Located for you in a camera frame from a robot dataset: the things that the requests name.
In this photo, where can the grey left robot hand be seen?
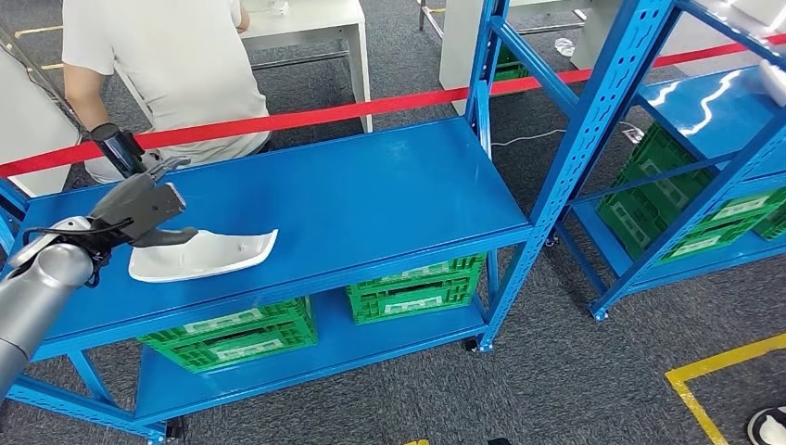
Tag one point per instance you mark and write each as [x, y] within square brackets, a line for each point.
[141, 206]

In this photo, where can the white plastic shell part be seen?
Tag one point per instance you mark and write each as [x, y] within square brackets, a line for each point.
[209, 258]
[775, 83]

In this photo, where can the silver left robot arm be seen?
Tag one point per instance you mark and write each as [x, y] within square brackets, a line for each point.
[37, 295]

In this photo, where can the blue metal shelf rack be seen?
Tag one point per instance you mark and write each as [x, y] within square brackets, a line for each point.
[706, 116]
[338, 190]

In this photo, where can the seated person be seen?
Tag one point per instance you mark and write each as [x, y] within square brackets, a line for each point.
[172, 61]

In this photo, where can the red barrier belt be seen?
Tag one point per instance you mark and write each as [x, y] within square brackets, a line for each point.
[307, 116]

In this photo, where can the white desk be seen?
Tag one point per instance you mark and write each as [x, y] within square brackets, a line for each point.
[307, 21]

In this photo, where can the white cabinet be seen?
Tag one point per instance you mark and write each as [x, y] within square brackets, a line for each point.
[592, 37]
[457, 49]

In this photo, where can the black robot torso edge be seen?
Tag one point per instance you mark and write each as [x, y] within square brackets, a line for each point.
[500, 442]

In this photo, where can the crumpled clear plastic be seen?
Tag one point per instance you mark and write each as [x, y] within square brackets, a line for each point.
[565, 47]

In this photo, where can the black chrome stanchion post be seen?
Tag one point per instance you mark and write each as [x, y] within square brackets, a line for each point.
[120, 150]

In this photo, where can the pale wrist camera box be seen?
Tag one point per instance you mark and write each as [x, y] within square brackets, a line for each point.
[58, 228]

